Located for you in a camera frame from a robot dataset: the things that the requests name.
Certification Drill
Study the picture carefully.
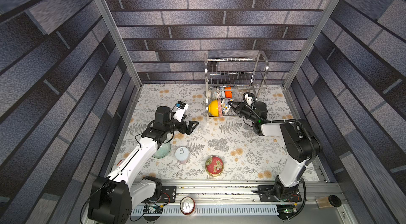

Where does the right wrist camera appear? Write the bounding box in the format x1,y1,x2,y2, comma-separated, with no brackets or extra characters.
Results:
245,95,255,105

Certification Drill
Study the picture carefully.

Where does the dark glass patterned bowl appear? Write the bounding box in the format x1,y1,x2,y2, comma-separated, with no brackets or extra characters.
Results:
209,89,218,99

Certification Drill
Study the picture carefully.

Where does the red floral bowl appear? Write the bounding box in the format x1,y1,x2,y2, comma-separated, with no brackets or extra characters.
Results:
205,155,224,176

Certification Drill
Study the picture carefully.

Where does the black white leaf bowl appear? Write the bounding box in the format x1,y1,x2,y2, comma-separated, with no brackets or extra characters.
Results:
217,99,223,117

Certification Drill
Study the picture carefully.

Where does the floral table mat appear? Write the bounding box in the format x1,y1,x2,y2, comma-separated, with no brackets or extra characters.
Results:
115,84,288,181

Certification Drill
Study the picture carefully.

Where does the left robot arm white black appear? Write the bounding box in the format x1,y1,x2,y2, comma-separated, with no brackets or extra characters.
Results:
83,101,199,224

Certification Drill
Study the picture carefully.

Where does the stainless steel dish rack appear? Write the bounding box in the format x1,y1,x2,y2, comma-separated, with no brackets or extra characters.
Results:
205,51,269,119

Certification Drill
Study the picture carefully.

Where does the blue yellow patterned plate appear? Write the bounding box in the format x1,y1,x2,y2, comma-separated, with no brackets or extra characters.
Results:
221,98,233,116

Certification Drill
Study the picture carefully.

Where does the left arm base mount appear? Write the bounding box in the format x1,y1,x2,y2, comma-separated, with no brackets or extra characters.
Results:
142,186,177,204

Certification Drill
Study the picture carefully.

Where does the yellow plastic bowl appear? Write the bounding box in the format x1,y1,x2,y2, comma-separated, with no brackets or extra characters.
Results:
208,99,219,117

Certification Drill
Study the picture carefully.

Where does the orange plastic bowl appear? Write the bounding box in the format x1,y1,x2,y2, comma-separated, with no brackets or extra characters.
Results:
224,86,233,98

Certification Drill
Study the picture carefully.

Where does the blue white floral bowl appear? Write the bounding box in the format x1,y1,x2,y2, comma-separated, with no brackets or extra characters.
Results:
219,87,225,99

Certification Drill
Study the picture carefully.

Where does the pale green ceramic bowl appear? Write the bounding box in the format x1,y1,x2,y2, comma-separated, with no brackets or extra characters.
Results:
152,143,171,159

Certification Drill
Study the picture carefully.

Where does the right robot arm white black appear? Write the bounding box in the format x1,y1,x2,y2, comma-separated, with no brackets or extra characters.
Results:
230,93,322,199

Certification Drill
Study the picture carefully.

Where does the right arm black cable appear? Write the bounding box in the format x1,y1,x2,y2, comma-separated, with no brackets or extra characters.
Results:
242,92,318,220

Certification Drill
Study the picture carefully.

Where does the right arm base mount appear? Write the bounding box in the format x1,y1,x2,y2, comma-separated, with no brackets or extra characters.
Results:
257,185,302,203

